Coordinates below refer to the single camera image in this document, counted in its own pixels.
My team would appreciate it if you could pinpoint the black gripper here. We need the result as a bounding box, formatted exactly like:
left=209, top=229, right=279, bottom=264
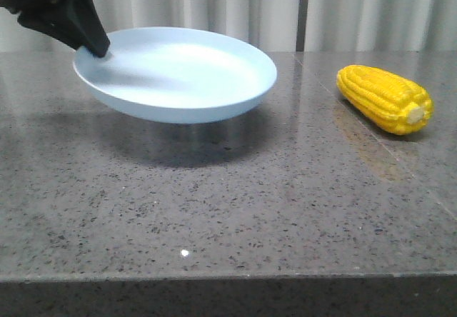
left=1, top=0, right=110, bottom=57

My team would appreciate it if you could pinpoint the light blue round plate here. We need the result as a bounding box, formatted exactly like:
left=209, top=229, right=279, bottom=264
left=74, top=27, right=277, bottom=124

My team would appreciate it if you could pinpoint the white pleated curtain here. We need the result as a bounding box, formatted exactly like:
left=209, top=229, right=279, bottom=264
left=0, top=0, right=457, bottom=53

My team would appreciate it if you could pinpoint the yellow corn cob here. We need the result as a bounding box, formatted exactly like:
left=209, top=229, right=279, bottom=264
left=336, top=64, right=434, bottom=136

